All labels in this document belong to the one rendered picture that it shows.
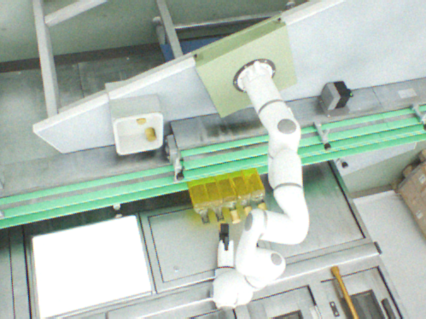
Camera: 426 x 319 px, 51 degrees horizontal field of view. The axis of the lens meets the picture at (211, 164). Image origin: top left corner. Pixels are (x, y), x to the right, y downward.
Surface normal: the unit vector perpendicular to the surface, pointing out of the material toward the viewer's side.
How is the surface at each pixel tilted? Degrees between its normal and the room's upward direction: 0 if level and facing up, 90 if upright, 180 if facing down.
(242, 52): 4
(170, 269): 90
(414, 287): 90
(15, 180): 90
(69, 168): 90
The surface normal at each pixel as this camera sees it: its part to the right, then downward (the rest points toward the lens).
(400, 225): 0.11, -0.50
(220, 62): 0.31, 0.81
